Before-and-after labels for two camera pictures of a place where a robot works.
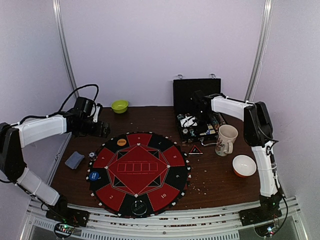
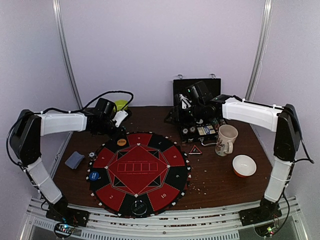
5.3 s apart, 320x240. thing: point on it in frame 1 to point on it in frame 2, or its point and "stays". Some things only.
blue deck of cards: (74, 160) stays
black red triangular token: (195, 150) stays
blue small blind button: (94, 176) stays
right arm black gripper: (203, 119) to (178, 113)
